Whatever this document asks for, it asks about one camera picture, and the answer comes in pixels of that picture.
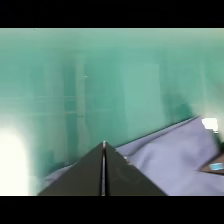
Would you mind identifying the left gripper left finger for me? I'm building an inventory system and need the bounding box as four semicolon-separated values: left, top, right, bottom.
38;141;105;197

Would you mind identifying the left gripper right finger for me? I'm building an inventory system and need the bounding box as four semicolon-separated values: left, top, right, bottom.
104;141;168;197

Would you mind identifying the lavender grey shirt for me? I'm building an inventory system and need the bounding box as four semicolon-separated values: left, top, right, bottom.
42;115;224;197

